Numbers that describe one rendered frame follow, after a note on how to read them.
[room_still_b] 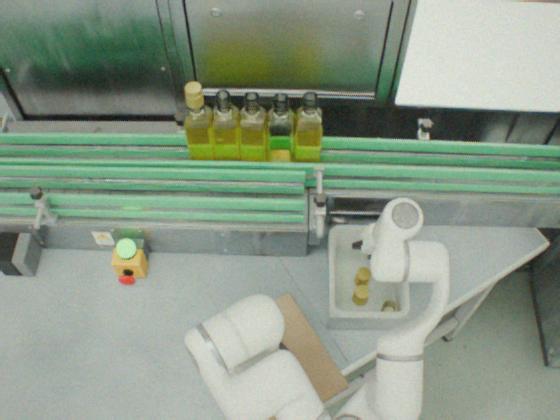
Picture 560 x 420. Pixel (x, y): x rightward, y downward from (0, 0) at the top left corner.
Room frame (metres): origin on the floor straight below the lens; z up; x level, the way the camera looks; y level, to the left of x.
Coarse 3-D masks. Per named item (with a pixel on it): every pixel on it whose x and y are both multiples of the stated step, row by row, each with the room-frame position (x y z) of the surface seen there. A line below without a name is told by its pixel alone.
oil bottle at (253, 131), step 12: (240, 120) 0.79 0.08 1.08; (252, 120) 0.78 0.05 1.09; (264, 120) 0.79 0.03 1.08; (240, 132) 0.78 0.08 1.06; (252, 132) 0.77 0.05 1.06; (264, 132) 0.77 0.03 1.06; (240, 144) 0.78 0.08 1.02; (252, 144) 0.77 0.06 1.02; (264, 144) 0.77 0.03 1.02; (252, 156) 0.77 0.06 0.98; (264, 156) 0.77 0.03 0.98
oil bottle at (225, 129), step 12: (216, 108) 0.81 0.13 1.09; (216, 120) 0.78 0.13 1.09; (228, 120) 0.78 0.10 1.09; (216, 132) 0.78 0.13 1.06; (228, 132) 0.78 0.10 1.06; (216, 144) 0.78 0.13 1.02; (228, 144) 0.78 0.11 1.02; (216, 156) 0.78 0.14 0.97; (228, 156) 0.78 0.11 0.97; (240, 156) 0.78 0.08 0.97
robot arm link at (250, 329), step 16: (240, 304) 0.39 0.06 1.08; (256, 304) 0.38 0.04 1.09; (272, 304) 0.39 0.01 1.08; (208, 320) 0.36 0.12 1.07; (224, 320) 0.36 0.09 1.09; (240, 320) 0.36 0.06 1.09; (256, 320) 0.36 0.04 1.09; (272, 320) 0.36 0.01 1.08; (224, 336) 0.33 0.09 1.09; (240, 336) 0.33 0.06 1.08; (256, 336) 0.33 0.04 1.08; (272, 336) 0.34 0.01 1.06; (224, 352) 0.30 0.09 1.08; (240, 352) 0.31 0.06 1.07; (256, 352) 0.31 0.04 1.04; (272, 352) 0.33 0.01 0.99
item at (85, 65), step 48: (0, 0) 0.98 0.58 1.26; (48, 0) 0.97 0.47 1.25; (96, 0) 0.97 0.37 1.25; (144, 0) 0.97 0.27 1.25; (0, 48) 0.98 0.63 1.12; (48, 48) 0.98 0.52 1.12; (96, 48) 0.97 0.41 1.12; (144, 48) 0.97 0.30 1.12; (48, 96) 0.98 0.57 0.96; (96, 96) 0.97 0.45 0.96; (144, 96) 0.97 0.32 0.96; (528, 144) 0.94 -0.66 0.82
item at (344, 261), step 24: (336, 240) 0.66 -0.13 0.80; (360, 240) 0.67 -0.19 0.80; (336, 264) 0.62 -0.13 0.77; (360, 264) 0.62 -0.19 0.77; (336, 288) 0.55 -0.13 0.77; (384, 288) 0.55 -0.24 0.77; (408, 288) 0.52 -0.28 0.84; (336, 312) 0.47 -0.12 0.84; (360, 312) 0.47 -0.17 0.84; (384, 312) 0.47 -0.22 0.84
